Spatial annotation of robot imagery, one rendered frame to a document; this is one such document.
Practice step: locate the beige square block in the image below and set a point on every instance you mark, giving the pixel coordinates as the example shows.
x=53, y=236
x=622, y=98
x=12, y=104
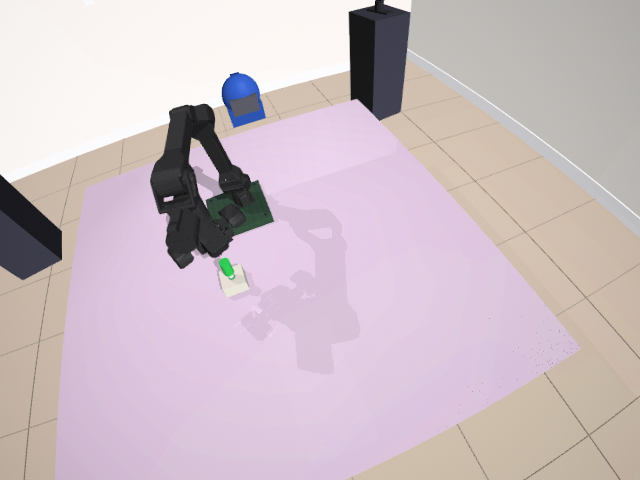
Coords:
x=236, y=285

